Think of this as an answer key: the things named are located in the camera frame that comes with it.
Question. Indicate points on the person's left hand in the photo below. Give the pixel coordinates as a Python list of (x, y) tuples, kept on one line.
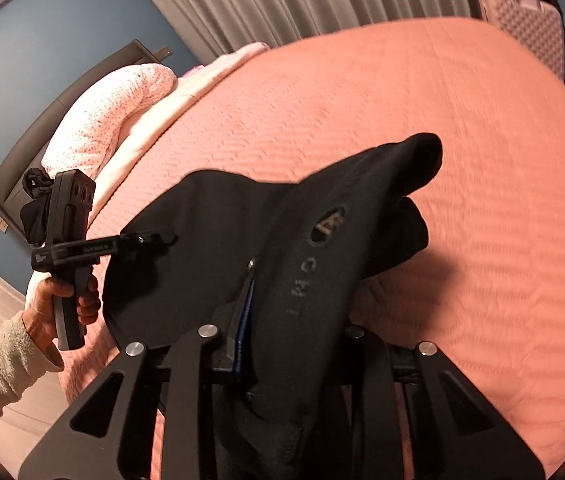
[(42, 320)]

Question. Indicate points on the pink hard suitcase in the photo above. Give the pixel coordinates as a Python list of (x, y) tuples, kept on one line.
[(522, 25)]

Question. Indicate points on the black pants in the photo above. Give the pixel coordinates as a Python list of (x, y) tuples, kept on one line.
[(272, 220)]

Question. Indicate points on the wall power outlet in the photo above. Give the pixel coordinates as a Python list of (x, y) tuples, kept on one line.
[(3, 225)]

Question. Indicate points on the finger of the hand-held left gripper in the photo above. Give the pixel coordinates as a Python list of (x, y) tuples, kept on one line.
[(150, 237)]

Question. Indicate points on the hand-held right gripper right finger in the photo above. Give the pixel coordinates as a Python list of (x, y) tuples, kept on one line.
[(377, 365)]

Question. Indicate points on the dark grey headboard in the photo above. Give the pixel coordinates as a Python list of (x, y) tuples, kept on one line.
[(57, 120)]

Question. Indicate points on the beige pleated curtain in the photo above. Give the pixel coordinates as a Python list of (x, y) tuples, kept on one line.
[(312, 0)]

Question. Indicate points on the black cloth on headboard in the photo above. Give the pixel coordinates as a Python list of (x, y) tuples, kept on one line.
[(37, 210)]

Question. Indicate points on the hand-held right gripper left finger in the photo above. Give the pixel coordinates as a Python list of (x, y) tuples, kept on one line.
[(244, 322)]

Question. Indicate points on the brown wall switch plate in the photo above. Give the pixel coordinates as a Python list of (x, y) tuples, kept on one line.
[(163, 53)]

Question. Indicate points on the pink floral pillow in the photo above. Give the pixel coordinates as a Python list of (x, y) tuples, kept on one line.
[(112, 110)]

